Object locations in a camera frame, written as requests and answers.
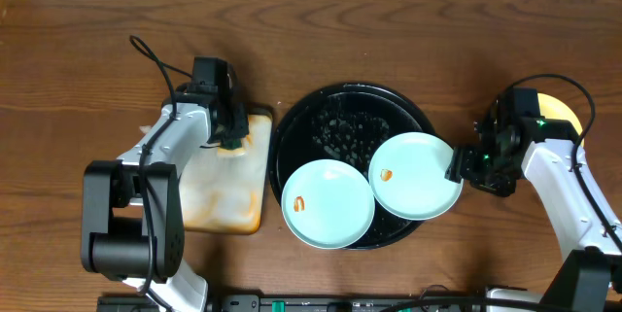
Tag green yellow sponge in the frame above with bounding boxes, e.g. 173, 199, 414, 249
217, 139, 246, 157

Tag light blue plate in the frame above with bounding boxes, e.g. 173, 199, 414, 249
367, 132, 463, 221
281, 159, 375, 250

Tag yellow plate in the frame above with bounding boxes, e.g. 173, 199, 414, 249
537, 92, 583, 136

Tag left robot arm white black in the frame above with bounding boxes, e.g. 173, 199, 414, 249
80, 93, 249, 311

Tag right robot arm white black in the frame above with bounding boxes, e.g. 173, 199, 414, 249
445, 87, 621, 311

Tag rectangular soapy water tray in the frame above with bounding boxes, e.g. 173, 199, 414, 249
180, 108, 273, 235

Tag round black serving tray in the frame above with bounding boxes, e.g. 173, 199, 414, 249
267, 82, 438, 251

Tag light blue plate front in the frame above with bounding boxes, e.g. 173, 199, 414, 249
281, 159, 375, 250

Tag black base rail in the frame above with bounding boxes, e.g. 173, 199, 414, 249
95, 285, 541, 312

